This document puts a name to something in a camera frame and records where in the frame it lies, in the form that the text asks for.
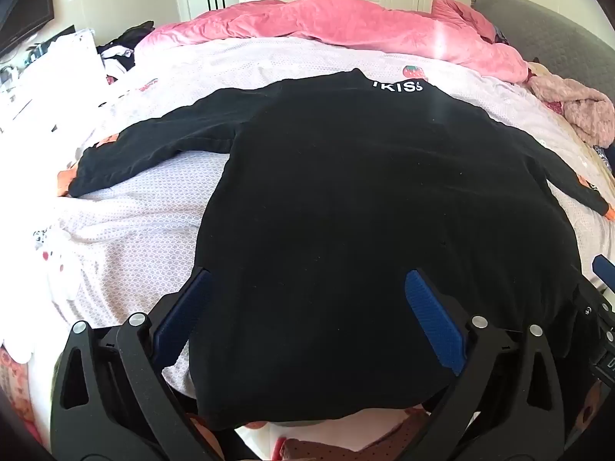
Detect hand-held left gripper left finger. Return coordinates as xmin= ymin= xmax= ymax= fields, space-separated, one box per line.
xmin=50 ymin=266 xmax=214 ymax=461

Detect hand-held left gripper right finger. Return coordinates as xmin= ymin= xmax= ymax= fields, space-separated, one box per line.
xmin=405 ymin=268 xmax=568 ymax=461

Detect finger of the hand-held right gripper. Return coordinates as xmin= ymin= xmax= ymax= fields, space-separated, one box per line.
xmin=592 ymin=255 xmax=615 ymax=294

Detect black long-sleeve shirt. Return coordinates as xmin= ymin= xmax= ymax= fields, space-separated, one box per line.
xmin=65 ymin=68 xmax=615 ymax=430

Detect dark patterned clothes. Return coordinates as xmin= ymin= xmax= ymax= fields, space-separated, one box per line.
xmin=593 ymin=143 xmax=615 ymax=176

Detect black and white clothes pile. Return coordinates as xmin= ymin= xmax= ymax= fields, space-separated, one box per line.
xmin=96 ymin=20 xmax=155 ymax=82

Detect light purple strawberry blanket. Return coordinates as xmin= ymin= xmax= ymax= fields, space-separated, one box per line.
xmin=0 ymin=36 xmax=615 ymax=395

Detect person's dotted red pants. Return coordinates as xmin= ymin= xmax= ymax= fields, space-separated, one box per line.
xmin=281 ymin=418 xmax=433 ymax=461

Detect pink fluffy garment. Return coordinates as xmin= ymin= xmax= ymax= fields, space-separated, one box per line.
xmin=529 ymin=72 xmax=615 ymax=147

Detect red floral bed sheet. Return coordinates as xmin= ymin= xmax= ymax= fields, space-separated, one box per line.
xmin=0 ymin=343 xmax=46 ymax=447

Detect grey quilted headboard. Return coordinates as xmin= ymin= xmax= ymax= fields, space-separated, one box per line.
xmin=471 ymin=0 xmax=615 ymax=101

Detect pink quilt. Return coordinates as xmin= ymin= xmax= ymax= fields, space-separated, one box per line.
xmin=135 ymin=0 xmax=532 ymax=82

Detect black television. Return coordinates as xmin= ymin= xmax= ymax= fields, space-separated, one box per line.
xmin=0 ymin=0 xmax=56 ymax=56

